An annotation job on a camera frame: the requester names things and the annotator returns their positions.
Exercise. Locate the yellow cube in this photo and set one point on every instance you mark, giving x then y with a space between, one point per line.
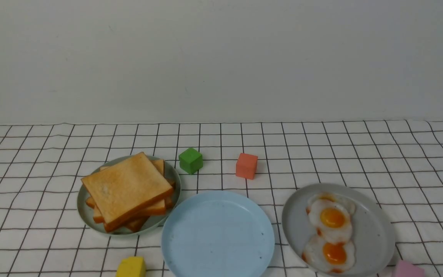
132 267

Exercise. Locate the light blue plate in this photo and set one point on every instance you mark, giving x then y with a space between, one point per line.
217 234

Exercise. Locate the green cube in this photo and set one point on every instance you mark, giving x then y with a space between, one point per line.
190 161

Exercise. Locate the toast slice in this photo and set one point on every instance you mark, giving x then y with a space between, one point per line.
160 165
124 188
136 224
158 208

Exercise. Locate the pink cube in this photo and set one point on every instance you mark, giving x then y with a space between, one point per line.
406 269

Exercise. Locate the fried egg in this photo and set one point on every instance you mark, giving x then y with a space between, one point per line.
346 202
327 257
331 221

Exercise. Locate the orange cube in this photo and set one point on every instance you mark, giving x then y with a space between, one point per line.
246 166

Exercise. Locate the grey plate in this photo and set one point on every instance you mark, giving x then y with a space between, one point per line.
372 232

